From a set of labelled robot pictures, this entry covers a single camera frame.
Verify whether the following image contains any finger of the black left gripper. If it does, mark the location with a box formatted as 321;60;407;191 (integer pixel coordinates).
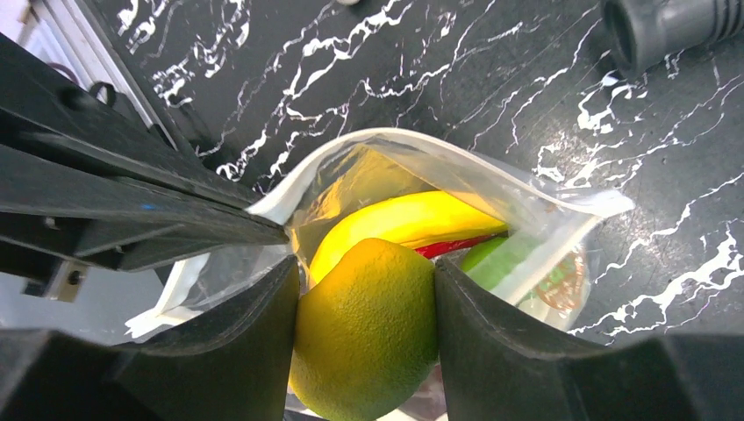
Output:
1;146;288;274
1;37;258;209

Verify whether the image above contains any yellow fake lemon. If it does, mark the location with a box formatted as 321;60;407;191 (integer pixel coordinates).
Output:
289;239;439;420

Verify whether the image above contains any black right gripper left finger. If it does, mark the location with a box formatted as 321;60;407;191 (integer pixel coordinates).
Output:
1;257;299;420

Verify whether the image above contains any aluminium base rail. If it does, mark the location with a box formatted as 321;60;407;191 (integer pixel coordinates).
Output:
17;1;161;126

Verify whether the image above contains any light green fake fruit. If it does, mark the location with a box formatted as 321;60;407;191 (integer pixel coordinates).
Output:
459;235;539;297

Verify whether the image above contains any clear zip top bag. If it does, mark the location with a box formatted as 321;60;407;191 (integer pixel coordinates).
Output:
125;127;636;421

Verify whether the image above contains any yellow fake banana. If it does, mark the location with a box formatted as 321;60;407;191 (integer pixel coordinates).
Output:
309;190;508;283

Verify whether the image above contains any red fake fruit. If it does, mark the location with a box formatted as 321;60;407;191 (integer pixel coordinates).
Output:
415;234;496;259

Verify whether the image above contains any black corrugated hose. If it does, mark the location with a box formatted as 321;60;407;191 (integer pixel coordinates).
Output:
601;0;744;76

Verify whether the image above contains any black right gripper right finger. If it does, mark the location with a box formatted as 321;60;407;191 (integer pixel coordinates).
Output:
435;260;743;420

